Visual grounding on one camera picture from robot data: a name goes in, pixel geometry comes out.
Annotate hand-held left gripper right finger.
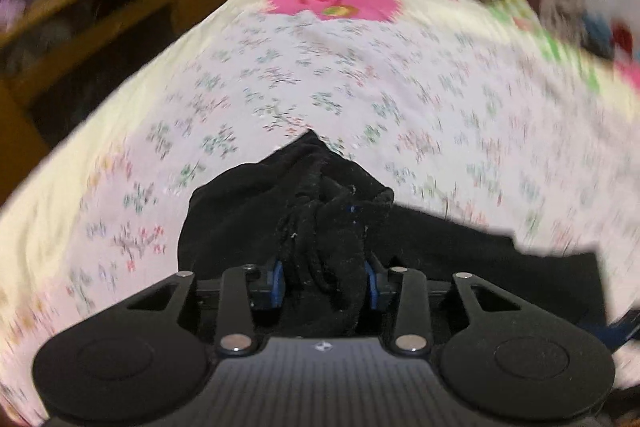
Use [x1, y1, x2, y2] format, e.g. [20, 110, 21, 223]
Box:
[364, 257, 523, 356]

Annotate green checked cloth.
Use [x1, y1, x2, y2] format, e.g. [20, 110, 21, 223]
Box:
[487, 0, 543, 25]

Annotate red cloth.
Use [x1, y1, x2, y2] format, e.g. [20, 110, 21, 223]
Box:
[612, 22, 636, 58]

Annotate white floral bed sheet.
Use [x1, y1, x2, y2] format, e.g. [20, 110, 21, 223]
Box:
[0, 9, 640, 427]

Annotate black pants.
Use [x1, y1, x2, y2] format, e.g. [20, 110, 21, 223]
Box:
[177, 129, 608, 339]

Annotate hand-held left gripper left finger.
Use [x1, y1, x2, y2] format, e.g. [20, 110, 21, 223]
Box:
[125, 259, 287, 356]

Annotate purple cloth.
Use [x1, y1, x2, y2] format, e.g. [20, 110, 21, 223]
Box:
[0, 0, 26, 28]

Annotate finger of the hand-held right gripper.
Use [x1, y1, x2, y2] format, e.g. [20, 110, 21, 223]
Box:
[582, 309, 640, 353]

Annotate blue cloth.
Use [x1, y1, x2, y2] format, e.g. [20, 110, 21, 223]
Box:
[582, 12, 613, 52]

